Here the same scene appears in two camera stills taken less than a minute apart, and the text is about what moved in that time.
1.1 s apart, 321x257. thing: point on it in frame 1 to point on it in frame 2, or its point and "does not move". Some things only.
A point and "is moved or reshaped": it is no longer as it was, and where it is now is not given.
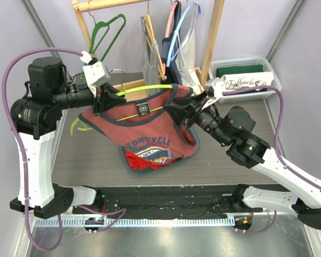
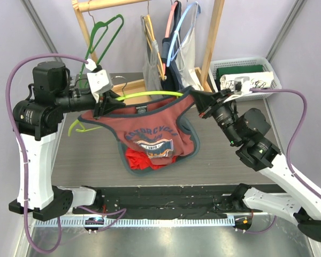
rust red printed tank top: (148, 138) is moved or reshaped
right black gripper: (190, 113) to (208, 104)
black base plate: (173, 202) does not move
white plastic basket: (267, 66) does not move
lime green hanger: (85, 128) is moved or reshaped
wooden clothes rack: (135, 87) does not move
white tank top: (184, 58) does not move
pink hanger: (169, 24) does not move
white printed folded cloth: (231, 82) does not move
